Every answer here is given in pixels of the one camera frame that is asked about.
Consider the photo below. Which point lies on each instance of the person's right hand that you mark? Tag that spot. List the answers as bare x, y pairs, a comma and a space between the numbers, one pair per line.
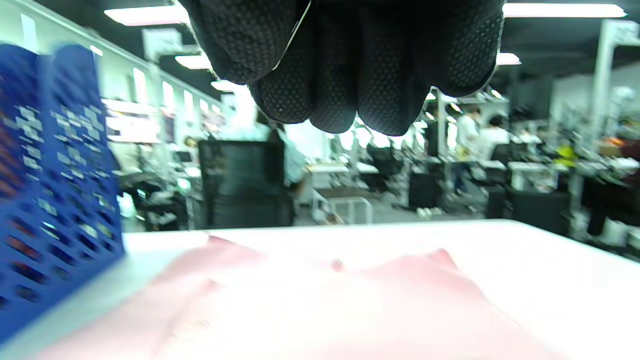
350, 60

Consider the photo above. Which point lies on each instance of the pink paper stack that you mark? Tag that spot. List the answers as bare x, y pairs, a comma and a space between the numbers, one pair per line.
325, 320

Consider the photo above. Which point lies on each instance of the dark brown side table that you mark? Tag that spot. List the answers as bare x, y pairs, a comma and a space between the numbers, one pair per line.
345, 192

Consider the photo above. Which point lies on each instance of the white rolling cart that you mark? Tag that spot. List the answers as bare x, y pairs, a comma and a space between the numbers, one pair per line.
345, 201

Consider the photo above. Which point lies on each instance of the black mesh office chair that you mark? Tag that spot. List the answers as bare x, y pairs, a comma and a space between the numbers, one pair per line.
245, 185

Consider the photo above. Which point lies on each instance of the ceiling light panel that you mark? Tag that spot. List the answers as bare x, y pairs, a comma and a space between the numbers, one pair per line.
145, 15
565, 10

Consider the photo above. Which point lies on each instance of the blue plastic file holder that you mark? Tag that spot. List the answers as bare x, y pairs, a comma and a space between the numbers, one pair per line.
60, 200

